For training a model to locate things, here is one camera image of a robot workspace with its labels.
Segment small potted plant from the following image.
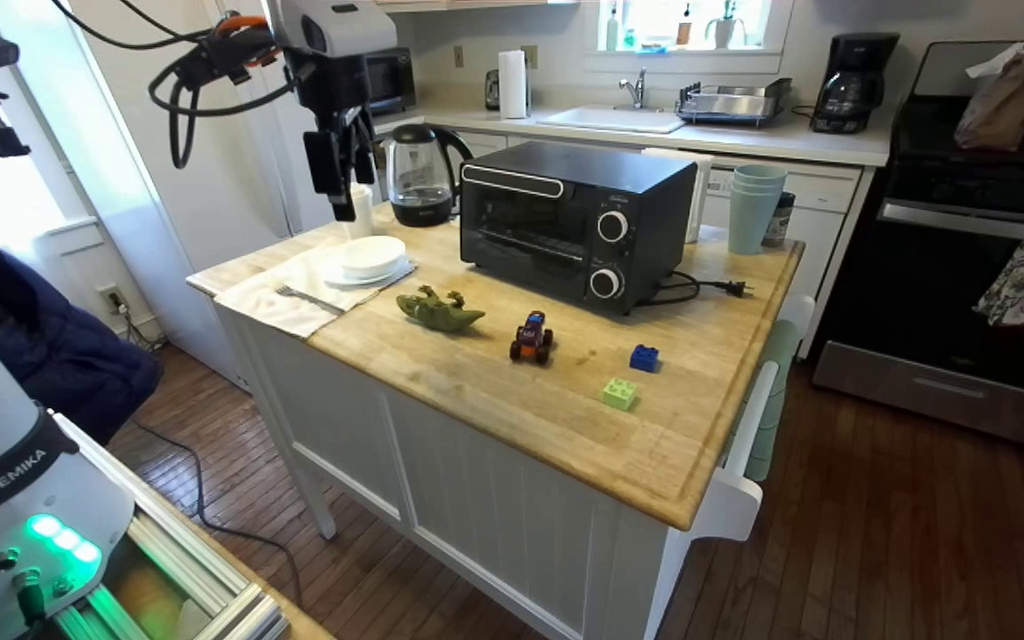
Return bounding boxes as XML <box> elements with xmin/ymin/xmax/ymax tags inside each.
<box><xmin>704</xmin><ymin>0</ymin><xmax>741</xmax><ymax>52</ymax></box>

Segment black and steel stove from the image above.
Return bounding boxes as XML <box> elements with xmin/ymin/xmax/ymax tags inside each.
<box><xmin>810</xmin><ymin>40</ymin><xmax>1024</xmax><ymax>461</ymax></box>

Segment black toaster oven cord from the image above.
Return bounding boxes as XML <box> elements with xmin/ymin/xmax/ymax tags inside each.
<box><xmin>634</xmin><ymin>267</ymin><xmax>754</xmax><ymax>309</ymax></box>

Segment orange and blue toy truck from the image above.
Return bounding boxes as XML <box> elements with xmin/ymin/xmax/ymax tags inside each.
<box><xmin>508</xmin><ymin>309</ymin><xmax>557</xmax><ymax>369</ymax></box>

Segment glass electric kettle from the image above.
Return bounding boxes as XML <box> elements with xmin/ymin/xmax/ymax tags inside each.
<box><xmin>369</xmin><ymin>122</ymin><xmax>476</xmax><ymax>231</ymax></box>

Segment brown paper bag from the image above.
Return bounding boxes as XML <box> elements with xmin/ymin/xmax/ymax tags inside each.
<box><xmin>952</xmin><ymin>31</ymin><xmax>1024</xmax><ymax>158</ymax></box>

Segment white upper cabinet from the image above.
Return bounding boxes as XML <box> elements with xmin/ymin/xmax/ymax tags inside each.
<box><xmin>381</xmin><ymin>0</ymin><xmax>579</xmax><ymax>17</ymax></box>

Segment black microwave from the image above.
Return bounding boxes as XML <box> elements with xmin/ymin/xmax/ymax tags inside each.
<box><xmin>362</xmin><ymin>47</ymin><xmax>421</xmax><ymax>122</ymax></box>

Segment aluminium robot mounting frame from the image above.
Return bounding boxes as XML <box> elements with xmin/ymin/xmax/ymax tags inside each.
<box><xmin>48</xmin><ymin>405</ymin><xmax>338</xmax><ymax>640</ymax></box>

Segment dark blue fabric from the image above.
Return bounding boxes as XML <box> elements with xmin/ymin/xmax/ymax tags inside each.
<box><xmin>0</xmin><ymin>216</ymin><xmax>163</xmax><ymax>449</ymax></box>

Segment black coffee maker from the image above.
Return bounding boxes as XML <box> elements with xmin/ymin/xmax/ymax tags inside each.
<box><xmin>806</xmin><ymin>30</ymin><xmax>903</xmax><ymax>139</ymax></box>

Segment black floor cable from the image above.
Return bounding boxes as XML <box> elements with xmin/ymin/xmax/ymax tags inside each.
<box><xmin>108</xmin><ymin>420</ymin><xmax>311</xmax><ymax>609</ymax></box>

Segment green toy building block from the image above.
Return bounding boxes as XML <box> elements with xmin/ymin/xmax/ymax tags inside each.
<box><xmin>601</xmin><ymin>377</ymin><xmax>645</xmax><ymax>415</ymax></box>

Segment blue toy building block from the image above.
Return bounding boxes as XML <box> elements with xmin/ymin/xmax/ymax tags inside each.
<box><xmin>625</xmin><ymin>341</ymin><xmax>666</xmax><ymax>377</ymax></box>

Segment white bowl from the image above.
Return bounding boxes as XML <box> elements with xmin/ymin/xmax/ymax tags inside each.
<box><xmin>338</xmin><ymin>235</ymin><xmax>413</xmax><ymax>286</ymax></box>

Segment black toaster oven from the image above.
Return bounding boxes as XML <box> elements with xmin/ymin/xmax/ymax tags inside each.
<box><xmin>457</xmin><ymin>139</ymin><xmax>702</xmax><ymax>320</ymax></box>

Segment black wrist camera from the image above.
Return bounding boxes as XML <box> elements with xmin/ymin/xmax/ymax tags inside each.
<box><xmin>172</xmin><ymin>9</ymin><xmax>286</xmax><ymax>94</ymax></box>

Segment white wooden-top kitchen island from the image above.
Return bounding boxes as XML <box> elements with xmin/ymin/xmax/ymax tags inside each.
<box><xmin>186</xmin><ymin>206</ymin><xmax>818</xmax><ymax>640</ymax></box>

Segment white kitchen sink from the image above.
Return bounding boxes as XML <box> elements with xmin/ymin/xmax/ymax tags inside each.
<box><xmin>534</xmin><ymin>102</ymin><xmax>685</xmax><ymax>139</ymax></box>

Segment white refrigerator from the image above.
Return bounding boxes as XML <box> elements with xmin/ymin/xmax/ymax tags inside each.
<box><xmin>205</xmin><ymin>0</ymin><xmax>381</xmax><ymax>235</ymax></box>

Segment stacked teal plastic cups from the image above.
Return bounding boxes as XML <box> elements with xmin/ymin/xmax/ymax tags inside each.
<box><xmin>726</xmin><ymin>162</ymin><xmax>790</xmax><ymax>256</ymax></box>

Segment white paper towel roll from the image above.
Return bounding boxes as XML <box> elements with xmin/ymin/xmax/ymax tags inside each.
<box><xmin>493</xmin><ymin>47</ymin><xmax>534</xmax><ymax>122</ymax></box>

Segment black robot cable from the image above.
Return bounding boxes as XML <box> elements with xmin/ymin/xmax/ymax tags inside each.
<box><xmin>51</xmin><ymin>0</ymin><xmax>303</xmax><ymax>169</ymax></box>

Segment stained white cloth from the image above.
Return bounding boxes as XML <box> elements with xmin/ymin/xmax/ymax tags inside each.
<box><xmin>215</xmin><ymin>241</ymin><xmax>421</xmax><ymax>341</ymax></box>

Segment dark can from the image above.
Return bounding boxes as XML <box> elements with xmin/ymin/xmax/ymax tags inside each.
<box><xmin>767</xmin><ymin>187</ymin><xmax>800</xmax><ymax>249</ymax></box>

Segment white glass door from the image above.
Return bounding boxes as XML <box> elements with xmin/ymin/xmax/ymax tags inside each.
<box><xmin>0</xmin><ymin>0</ymin><xmax>108</xmax><ymax>297</ymax></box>

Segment metal sink faucet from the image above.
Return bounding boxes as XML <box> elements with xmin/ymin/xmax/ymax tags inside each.
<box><xmin>615</xmin><ymin>69</ymin><xmax>655</xmax><ymax>115</ymax></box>

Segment white paper cup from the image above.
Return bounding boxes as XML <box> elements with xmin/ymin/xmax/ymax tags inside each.
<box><xmin>349</xmin><ymin>179</ymin><xmax>381</xmax><ymax>241</ymax></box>

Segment pale green hanging towel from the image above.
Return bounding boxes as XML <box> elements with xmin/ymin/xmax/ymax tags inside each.
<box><xmin>745</xmin><ymin>318</ymin><xmax>806</xmax><ymax>485</ymax></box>

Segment green toy dinosaur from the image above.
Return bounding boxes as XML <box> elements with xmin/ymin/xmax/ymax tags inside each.
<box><xmin>396</xmin><ymin>282</ymin><xmax>489</xmax><ymax>338</ymax></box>

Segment metal fork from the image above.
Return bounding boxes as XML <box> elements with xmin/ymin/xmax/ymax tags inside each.
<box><xmin>275</xmin><ymin>282</ymin><xmax>349</xmax><ymax>320</ymax></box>

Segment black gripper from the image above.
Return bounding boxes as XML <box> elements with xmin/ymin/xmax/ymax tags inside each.
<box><xmin>292</xmin><ymin>47</ymin><xmax>383</xmax><ymax>225</ymax></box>

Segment kitchen window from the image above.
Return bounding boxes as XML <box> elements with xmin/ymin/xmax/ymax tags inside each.
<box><xmin>595</xmin><ymin>0</ymin><xmax>793</xmax><ymax>62</ymax></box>

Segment white soap bottle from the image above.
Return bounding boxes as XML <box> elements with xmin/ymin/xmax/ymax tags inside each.
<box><xmin>601</xmin><ymin>0</ymin><xmax>625</xmax><ymax>52</ymax></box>

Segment grey dish rack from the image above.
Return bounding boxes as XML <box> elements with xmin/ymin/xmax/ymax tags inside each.
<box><xmin>677</xmin><ymin>75</ymin><xmax>797</xmax><ymax>132</ymax></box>

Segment white plate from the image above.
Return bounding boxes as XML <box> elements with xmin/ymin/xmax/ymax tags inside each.
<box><xmin>324</xmin><ymin>254</ymin><xmax>421</xmax><ymax>296</ymax></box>

